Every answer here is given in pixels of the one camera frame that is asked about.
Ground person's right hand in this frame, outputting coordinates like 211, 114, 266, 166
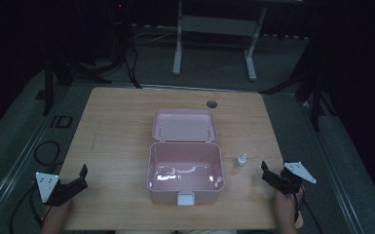
274, 186, 305, 217

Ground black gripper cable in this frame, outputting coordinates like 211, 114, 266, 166
292, 185, 323, 234
9, 182, 48, 234

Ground black tripod stand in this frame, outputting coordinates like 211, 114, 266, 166
34, 55, 113, 117
258, 32, 337, 133

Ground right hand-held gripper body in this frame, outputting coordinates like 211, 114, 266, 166
266, 161, 318, 196

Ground person's light clothing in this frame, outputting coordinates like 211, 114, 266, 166
114, 229, 239, 234

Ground white metal stand frame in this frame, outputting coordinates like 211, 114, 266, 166
171, 0, 269, 82

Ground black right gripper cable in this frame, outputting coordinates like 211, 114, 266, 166
292, 185, 323, 234

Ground person's left hand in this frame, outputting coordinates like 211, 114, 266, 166
42, 198, 75, 225

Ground pink plastic storage box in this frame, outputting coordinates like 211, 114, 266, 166
146, 108, 226, 207

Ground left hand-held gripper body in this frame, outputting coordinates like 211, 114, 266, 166
35, 172, 89, 207

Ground black hanging cables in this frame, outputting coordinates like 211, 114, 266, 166
122, 35, 144, 90

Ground black rectangular floor bracket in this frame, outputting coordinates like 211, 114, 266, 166
49, 114, 74, 129

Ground small clear dropper bottle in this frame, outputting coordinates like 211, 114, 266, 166
233, 152, 248, 171

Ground black device with red light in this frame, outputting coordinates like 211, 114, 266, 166
107, 0, 133, 62

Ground black looped floor cable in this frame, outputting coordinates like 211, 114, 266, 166
33, 139, 64, 168

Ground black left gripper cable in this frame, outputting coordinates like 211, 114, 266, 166
9, 182, 48, 234

